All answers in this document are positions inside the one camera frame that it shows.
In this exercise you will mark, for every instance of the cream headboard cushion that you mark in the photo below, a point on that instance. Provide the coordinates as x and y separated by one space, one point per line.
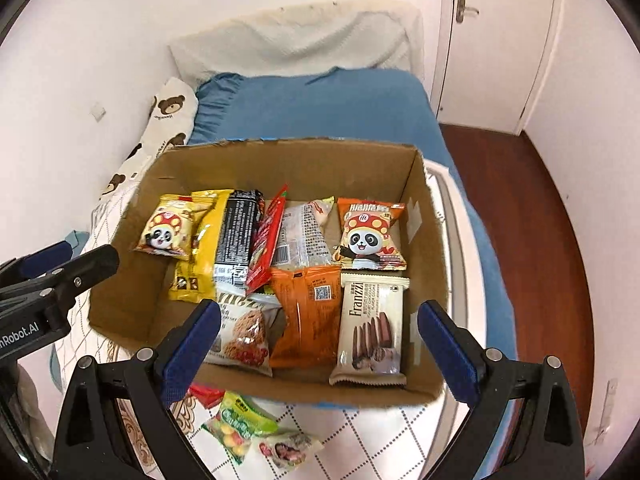
350 10

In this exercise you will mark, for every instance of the white floral printed quilt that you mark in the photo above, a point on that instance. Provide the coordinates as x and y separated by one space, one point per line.
350 440

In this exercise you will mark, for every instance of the blue ruffled pillow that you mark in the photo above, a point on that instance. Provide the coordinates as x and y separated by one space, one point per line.
310 105

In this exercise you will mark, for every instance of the white chocolate wafer packet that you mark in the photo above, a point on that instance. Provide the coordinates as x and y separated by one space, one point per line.
370 330

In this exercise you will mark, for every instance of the long black snack packet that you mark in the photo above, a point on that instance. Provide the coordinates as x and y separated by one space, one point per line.
237 240

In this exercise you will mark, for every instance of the plain orange snack packet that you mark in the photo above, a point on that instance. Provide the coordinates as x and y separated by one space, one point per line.
305 320

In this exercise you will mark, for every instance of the long yellow snack packet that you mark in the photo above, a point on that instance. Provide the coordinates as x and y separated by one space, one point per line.
202 260

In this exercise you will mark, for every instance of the small white photo-print packet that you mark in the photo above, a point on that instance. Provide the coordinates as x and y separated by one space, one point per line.
287 447

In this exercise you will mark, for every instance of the white door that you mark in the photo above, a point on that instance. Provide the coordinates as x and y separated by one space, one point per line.
500 35

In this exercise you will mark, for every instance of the white bumpy pillow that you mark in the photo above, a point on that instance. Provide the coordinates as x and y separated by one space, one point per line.
280 45

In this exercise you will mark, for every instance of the yellow panda snack packet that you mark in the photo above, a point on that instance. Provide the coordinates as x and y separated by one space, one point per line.
165 232

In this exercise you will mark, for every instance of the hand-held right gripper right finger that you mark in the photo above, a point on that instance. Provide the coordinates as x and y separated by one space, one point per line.
447 350

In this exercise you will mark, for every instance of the white wall outlet strip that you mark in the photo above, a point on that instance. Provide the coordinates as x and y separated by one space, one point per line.
612 395

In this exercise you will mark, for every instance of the bear print pillow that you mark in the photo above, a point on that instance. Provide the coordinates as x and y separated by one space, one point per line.
160 125

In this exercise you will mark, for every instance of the white and yellow snack packet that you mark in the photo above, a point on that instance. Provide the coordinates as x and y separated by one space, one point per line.
305 235

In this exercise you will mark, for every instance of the white wall socket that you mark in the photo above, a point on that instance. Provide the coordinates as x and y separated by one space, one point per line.
98 111

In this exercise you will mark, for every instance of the green candy packet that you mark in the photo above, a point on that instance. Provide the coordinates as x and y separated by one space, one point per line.
240 422

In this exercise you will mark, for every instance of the orange panda snack packet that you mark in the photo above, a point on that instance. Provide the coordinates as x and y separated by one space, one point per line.
367 240

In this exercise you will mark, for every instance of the white cookie-print snack packet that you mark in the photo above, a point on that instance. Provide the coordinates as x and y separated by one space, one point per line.
245 340

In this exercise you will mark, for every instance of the person's left forearm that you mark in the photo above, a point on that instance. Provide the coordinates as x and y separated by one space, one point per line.
35 410

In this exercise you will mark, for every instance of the large red snack packet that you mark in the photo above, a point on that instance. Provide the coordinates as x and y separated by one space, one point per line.
265 245

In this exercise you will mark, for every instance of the bed with blue sheet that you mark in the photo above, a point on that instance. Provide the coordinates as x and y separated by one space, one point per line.
490 270

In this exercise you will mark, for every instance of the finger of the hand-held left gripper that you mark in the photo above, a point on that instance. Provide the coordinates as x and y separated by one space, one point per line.
50 252
95 265

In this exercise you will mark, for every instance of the small red snack packet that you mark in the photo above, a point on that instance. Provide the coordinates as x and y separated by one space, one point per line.
207 394

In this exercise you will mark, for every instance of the printed cardboard box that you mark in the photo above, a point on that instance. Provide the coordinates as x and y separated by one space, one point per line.
150 280

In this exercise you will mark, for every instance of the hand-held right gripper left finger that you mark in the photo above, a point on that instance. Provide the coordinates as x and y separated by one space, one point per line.
192 350

